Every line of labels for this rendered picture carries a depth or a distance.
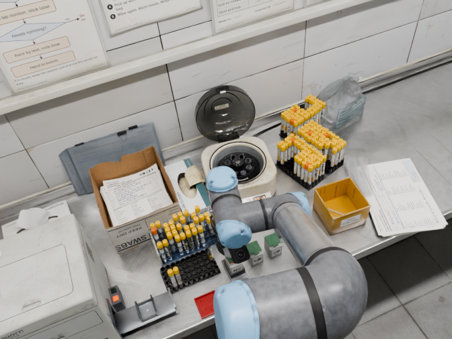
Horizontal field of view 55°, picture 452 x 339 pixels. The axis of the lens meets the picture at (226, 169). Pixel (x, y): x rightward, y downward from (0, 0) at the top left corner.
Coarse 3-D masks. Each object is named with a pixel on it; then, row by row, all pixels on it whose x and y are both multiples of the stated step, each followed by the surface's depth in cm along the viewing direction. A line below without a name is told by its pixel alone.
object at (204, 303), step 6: (204, 294) 133; (210, 294) 133; (198, 300) 132; (204, 300) 132; (210, 300) 132; (198, 306) 131; (204, 306) 131; (210, 306) 131; (204, 312) 130; (210, 312) 130
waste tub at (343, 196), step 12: (348, 180) 147; (324, 192) 148; (336, 192) 150; (348, 192) 150; (360, 192) 142; (324, 204) 140; (336, 204) 151; (348, 204) 150; (360, 204) 145; (324, 216) 143; (336, 216) 148; (348, 216) 138; (360, 216) 140; (336, 228) 141; (348, 228) 144
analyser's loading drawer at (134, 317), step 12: (168, 288) 129; (156, 300) 129; (168, 300) 129; (120, 312) 128; (132, 312) 127; (144, 312) 127; (156, 312) 124; (168, 312) 127; (120, 324) 125; (132, 324) 125; (144, 324) 125
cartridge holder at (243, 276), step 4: (224, 260) 139; (224, 264) 138; (228, 268) 135; (244, 268) 134; (228, 272) 136; (236, 272) 134; (240, 272) 134; (244, 272) 135; (232, 276) 134; (236, 276) 135; (240, 276) 135; (244, 276) 135; (232, 280) 134
